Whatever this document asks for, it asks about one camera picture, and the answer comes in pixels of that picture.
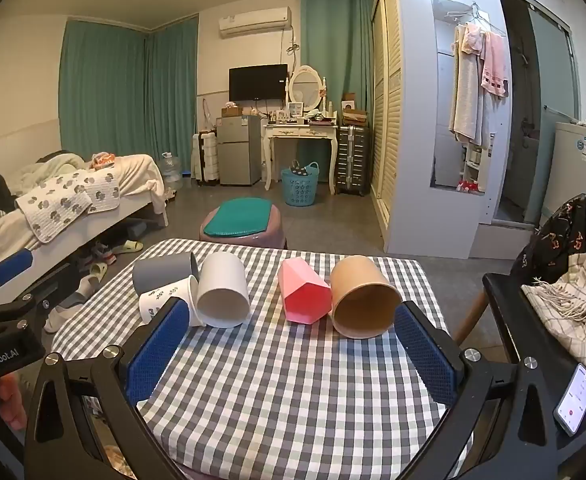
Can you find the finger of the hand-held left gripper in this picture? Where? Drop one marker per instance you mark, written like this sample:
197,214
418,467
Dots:
48,290
9,265

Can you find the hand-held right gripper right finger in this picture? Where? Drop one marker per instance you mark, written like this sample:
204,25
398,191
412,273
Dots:
423,355

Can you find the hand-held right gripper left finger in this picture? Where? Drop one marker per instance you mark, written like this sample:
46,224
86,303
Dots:
158,345

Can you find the white leaf-print cup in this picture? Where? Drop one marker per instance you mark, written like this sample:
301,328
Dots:
169,291

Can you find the grey cup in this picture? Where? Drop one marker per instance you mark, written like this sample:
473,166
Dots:
163,270

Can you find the plain white cup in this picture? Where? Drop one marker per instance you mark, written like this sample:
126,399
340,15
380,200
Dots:
220,280

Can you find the brown paper cup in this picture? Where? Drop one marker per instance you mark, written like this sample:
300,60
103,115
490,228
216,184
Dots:
353,276

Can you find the pink faceted cup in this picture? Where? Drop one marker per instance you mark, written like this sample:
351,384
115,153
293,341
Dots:
303,295

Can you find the person's left hand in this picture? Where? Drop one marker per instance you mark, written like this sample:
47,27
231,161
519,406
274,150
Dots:
12,402

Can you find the white slipper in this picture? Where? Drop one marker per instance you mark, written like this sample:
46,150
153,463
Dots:
60,317

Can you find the beige slipper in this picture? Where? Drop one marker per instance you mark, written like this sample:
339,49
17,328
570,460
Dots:
129,247
98,271

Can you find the white leaf-print blanket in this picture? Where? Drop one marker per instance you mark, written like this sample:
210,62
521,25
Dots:
58,202

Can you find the black chair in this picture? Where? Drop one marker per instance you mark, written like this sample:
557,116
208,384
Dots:
503,300

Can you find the grey checked tablecloth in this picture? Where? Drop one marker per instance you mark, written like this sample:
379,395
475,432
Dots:
283,390

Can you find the orange white cloth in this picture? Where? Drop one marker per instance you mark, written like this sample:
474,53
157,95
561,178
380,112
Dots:
104,160

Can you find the bed with cream sheets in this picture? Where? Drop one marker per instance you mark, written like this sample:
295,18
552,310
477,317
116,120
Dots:
133,175

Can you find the green seat cushion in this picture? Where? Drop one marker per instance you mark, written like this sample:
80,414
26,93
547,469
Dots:
238,217

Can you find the plaid fringed scarf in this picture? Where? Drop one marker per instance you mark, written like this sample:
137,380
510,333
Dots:
568,310

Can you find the smartphone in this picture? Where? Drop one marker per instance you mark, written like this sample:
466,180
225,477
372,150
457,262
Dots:
575,400

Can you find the stool with green cushion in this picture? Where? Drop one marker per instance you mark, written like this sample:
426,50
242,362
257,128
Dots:
279,232

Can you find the clear water jug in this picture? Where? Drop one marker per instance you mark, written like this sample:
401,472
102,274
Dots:
171,172

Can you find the black printed cloth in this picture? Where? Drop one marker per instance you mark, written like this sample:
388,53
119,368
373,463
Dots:
568,232

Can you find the white suitcase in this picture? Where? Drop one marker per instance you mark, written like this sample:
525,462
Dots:
206,160

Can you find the teal curtain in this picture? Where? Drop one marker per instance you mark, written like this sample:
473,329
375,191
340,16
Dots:
103,90
173,90
333,55

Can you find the blue laundry basket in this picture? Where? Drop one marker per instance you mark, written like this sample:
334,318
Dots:
300,187

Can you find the dark ribbed suitcase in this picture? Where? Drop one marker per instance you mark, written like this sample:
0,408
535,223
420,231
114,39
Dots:
351,160

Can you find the silver fridge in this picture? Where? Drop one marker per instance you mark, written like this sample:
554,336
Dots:
239,152

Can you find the white washing machine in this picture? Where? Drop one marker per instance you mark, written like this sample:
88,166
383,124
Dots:
573,170

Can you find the small cardboard box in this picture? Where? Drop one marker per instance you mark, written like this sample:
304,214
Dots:
232,110

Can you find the cream louvred wardrobe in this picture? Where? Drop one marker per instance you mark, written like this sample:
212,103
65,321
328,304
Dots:
390,110

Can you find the white dressing table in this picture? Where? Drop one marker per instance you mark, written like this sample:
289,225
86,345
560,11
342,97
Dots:
300,132

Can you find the hanging white towel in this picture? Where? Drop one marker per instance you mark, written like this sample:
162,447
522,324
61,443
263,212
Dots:
465,90

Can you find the black television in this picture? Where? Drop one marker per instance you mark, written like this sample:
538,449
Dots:
258,82

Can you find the oval vanity mirror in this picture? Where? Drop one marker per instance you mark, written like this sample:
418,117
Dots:
306,85

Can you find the hanging pink towel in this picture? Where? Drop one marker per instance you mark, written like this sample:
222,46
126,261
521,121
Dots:
494,67

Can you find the white air conditioner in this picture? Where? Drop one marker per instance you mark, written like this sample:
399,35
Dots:
255,22

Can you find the tall wall mirror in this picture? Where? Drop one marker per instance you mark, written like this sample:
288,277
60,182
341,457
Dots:
445,125

